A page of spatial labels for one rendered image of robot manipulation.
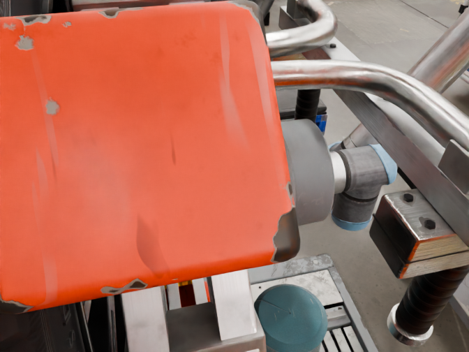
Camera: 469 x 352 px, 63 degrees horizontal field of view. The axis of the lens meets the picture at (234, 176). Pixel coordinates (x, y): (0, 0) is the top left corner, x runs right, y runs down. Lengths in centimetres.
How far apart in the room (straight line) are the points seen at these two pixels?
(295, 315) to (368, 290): 97
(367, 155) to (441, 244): 53
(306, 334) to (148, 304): 31
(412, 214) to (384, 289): 115
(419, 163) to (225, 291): 20
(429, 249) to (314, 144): 17
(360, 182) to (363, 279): 69
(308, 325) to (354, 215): 47
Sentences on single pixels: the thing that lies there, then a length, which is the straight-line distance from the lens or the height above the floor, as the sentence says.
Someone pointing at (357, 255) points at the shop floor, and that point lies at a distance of 152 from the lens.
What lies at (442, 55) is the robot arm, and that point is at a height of 83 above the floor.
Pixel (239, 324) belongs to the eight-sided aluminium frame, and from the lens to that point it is 19.
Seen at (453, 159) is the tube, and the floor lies 99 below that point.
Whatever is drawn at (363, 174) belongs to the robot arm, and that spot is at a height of 65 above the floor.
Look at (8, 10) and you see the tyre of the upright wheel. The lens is 19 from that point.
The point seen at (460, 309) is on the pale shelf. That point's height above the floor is 44.
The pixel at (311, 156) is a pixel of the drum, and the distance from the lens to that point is 42.
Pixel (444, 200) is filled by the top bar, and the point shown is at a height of 96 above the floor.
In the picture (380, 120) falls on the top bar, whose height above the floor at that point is 97.
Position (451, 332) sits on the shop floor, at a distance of 146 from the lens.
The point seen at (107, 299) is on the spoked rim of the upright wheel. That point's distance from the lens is 41.
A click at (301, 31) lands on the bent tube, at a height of 101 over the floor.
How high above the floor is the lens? 116
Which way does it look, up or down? 41 degrees down
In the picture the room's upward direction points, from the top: straight up
